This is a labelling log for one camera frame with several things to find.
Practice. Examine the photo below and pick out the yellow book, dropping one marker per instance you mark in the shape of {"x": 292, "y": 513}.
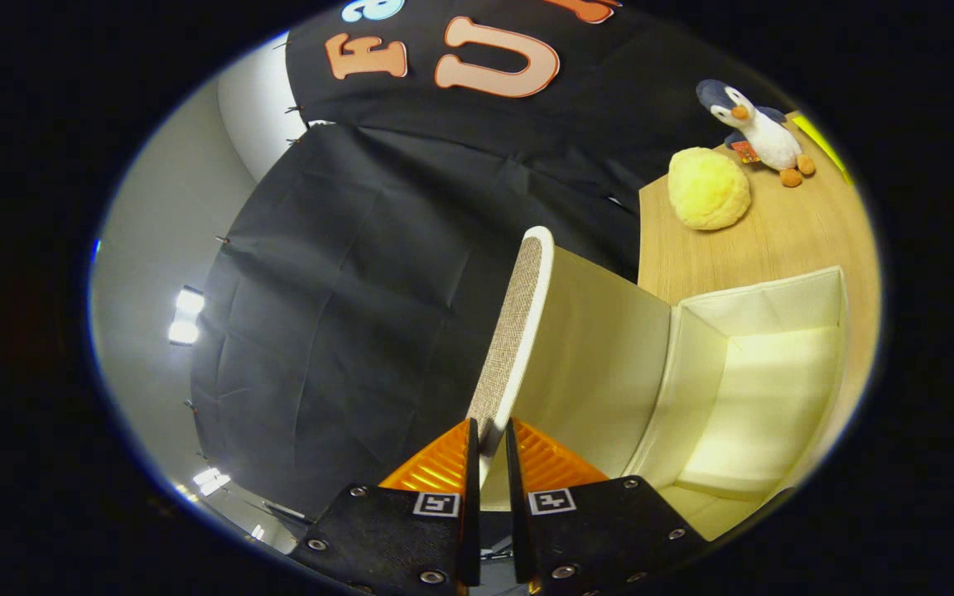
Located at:
{"x": 825, "y": 145}

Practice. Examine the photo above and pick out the yellow round plush toy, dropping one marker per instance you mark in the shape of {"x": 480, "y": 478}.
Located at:
{"x": 709, "y": 190}

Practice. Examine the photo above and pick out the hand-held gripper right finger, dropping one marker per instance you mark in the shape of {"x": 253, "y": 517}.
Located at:
{"x": 514, "y": 497}

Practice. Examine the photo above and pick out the penguin plush toy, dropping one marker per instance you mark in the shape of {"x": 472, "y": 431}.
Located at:
{"x": 763, "y": 136}

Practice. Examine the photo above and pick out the ceiling light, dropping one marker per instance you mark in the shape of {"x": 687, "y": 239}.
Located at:
{"x": 187, "y": 319}
{"x": 210, "y": 480}

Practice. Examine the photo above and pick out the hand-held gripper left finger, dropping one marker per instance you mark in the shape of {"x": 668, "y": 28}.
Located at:
{"x": 470, "y": 497}

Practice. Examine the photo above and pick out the beige fabric storage box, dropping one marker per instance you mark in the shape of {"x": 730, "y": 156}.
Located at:
{"x": 593, "y": 356}

